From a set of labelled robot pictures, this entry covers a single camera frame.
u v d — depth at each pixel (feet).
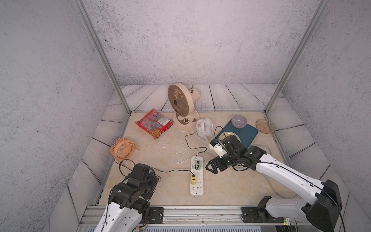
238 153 1.89
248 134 3.46
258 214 2.12
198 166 2.71
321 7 2.31
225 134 3.45
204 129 3.15
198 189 2.59
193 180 2.59
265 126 3.65
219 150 2.26
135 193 1.69
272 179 1.62
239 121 3.61
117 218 1.49
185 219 2.38
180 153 3.15
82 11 2.34
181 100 3.05
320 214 1.24
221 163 2.19
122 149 2.87
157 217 2.38
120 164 1.88
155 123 3.52
